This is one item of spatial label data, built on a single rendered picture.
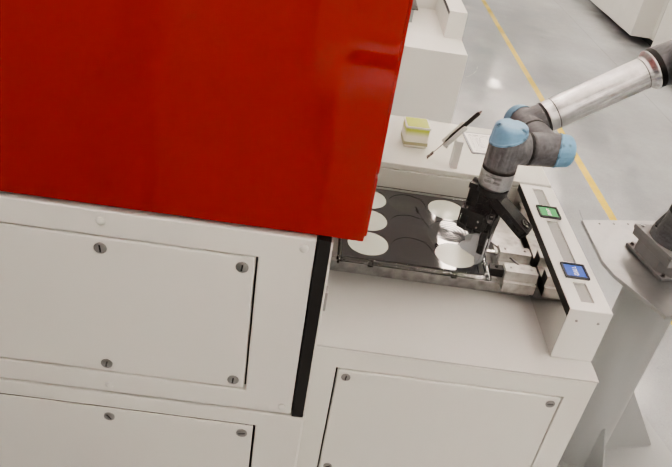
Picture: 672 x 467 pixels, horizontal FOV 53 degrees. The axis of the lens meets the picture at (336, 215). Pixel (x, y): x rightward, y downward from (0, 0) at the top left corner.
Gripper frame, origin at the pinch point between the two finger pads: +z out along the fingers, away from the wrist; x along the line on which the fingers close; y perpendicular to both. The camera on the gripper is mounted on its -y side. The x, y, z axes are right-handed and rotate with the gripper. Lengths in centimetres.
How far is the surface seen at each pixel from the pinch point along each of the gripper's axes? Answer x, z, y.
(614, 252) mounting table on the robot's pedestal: -45, 9, -28
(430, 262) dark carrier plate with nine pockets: 7.0, 1.3, 9.9
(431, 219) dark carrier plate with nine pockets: -11.6, 1.3, 17.2
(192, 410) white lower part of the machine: 68, 11, 31
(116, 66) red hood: 73, -54, 42
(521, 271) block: -3.3, 0.5, -9.6
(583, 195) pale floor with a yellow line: -252, 91, -6
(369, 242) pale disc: 9.3, 1.4, 25.2
